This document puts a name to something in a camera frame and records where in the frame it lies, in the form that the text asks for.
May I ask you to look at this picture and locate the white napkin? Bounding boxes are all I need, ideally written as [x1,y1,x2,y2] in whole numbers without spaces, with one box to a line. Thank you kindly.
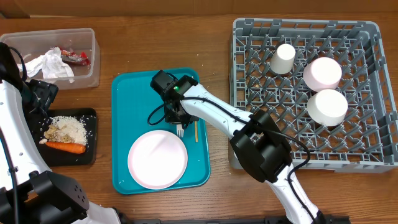
[24,47,74,79]

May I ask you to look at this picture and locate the teal plastic tray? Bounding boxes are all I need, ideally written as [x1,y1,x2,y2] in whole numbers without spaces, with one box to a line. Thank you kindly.
[111,70,211,195]

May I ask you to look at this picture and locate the orange carrot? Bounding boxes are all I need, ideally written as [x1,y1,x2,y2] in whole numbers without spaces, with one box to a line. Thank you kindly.
[45,141,86,154]

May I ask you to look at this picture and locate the pink round plate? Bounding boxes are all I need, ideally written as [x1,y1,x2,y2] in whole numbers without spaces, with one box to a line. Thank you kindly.
[127,130,188,190]

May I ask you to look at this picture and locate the black plastic tray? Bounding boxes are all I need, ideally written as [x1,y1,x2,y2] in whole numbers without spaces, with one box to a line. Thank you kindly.
[27,108,98,167]

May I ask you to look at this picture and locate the clear plastic bin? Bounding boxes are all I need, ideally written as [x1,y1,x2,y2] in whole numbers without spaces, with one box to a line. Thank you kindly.
[1,28,101,90]

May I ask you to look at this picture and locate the wooden chopstick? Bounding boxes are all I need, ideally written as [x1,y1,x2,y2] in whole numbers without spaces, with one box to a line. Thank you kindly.
[194,121,198,142]

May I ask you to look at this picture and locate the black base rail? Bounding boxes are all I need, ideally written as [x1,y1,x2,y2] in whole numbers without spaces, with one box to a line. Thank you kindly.
[127,215,351,224]

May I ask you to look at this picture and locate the white bowl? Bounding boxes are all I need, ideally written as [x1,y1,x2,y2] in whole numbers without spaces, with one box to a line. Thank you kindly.
[307,89,348,126]

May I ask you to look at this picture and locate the food scraps pile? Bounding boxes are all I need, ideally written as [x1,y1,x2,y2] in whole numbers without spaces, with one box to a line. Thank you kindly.
[39,124,74,144]

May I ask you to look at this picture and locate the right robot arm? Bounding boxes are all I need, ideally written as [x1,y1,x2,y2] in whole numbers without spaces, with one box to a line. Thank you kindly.
[150,70,326,223]

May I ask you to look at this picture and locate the white plastic spoon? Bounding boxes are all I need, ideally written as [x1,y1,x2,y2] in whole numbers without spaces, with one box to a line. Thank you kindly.
[176,124,184,138]

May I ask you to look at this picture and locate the white rice pile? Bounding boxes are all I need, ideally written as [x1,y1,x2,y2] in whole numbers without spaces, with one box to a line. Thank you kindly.
[51,116,87,145]

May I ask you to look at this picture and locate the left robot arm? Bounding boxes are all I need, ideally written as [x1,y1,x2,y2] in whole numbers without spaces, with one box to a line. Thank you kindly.
[1,43,129,223]

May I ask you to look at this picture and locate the red snack wrapper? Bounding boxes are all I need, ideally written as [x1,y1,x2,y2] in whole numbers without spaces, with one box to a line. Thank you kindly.
[60,48,91,65]

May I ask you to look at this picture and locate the pink bowl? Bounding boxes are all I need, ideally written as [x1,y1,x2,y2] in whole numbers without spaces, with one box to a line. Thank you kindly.
[303,57,342,92]

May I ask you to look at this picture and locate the white paper cup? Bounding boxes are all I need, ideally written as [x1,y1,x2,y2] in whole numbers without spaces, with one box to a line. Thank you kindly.
[270,44,296,74]

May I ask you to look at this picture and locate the grey dishwasher rack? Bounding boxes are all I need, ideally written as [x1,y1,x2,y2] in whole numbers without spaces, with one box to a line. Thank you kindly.
[229,18,397,173]

